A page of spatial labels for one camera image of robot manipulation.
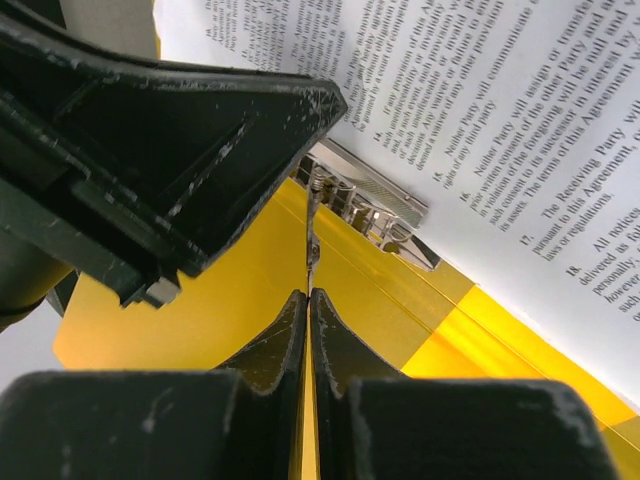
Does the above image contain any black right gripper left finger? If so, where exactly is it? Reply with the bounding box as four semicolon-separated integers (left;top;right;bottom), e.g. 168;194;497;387
1;291;306;479

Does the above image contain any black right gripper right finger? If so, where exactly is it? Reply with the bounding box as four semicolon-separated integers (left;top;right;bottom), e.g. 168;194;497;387
309;289;618;479

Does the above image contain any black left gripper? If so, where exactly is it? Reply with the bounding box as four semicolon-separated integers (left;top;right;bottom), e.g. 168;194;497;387
1;12;346;326

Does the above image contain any yellow plastic folder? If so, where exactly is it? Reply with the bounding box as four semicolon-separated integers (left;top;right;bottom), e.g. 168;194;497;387
53;180;639;479

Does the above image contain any metal folder clip mechanism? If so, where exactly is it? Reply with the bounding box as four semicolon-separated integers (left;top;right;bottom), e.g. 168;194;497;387
291;138;441;287

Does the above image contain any printed paper sheet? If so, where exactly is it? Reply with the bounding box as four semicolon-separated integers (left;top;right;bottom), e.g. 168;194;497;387
153;1;639;405

